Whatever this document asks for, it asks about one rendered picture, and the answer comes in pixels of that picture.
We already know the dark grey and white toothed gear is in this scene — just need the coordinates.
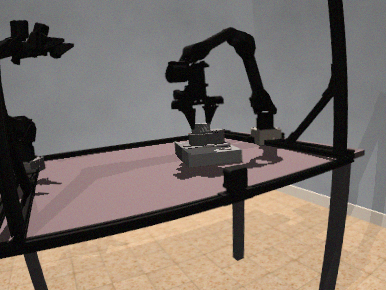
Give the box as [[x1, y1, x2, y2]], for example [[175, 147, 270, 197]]
[[191, 123, 210, 133]]

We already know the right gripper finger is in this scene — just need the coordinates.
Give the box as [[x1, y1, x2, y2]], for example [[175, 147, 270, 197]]
[[178, 109, 196, 130], [202, 105, 219, 123]]

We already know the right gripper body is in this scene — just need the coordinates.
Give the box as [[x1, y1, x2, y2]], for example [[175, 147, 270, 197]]
[[171, 81, 224, 110]]

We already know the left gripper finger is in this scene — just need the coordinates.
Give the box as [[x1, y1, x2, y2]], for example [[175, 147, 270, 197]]
[[56, 43, 74, 57], [40, 32, 64, 52]]

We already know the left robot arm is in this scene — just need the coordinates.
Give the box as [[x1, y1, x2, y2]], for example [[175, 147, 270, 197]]
[[0, 20, 49, 162]]

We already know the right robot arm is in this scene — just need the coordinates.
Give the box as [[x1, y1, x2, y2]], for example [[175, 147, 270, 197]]
[[165, 27, 277, 130]]

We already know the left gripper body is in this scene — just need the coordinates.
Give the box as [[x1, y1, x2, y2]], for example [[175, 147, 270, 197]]
[[24, 31, 61, 59]]

